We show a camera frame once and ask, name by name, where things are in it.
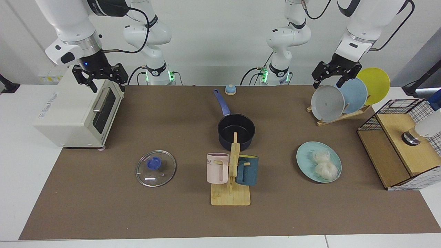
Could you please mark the white vermicelli bundle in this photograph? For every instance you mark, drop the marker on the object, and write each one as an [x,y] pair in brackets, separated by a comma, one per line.
[325,170]

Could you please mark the glass lid with blue knob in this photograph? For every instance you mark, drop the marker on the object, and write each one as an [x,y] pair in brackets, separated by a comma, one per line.
[162,175]

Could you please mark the light blue plate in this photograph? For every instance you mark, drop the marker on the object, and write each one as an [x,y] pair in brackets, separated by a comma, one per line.
[355,96]

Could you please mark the grey plate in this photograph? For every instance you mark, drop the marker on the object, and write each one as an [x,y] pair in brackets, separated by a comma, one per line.
[327,103]

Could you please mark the wooden plate rack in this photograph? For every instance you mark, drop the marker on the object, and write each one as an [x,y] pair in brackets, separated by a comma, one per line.
[341,117]

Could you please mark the yellow plate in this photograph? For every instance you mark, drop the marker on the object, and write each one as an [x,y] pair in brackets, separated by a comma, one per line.
[377,84]

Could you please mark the pale green plate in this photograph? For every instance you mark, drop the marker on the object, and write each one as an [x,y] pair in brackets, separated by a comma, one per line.
[305,162]

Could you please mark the pale toaster oven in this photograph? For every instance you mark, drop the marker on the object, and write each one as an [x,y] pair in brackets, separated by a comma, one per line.
[69,113]

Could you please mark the white cylinder with dark cap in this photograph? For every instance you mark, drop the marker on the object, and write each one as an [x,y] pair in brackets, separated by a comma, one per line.
[427,129]

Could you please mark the dark teal cup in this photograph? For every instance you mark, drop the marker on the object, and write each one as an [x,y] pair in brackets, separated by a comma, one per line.
[249,172]

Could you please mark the pink cup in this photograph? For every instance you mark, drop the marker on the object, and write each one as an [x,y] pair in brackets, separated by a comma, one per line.
[215,170]

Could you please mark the brown table cloth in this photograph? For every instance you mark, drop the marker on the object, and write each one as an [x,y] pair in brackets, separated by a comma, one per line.
[137,213]

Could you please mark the wooden cup stand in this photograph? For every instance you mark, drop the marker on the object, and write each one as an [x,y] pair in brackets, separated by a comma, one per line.
[231,196]

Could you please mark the white wall socket box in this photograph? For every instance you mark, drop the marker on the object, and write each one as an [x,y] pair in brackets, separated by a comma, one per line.
[51,74]

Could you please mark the black mount bar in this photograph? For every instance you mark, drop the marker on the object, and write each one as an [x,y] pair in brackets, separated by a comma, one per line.
[8,86]
[413,89]

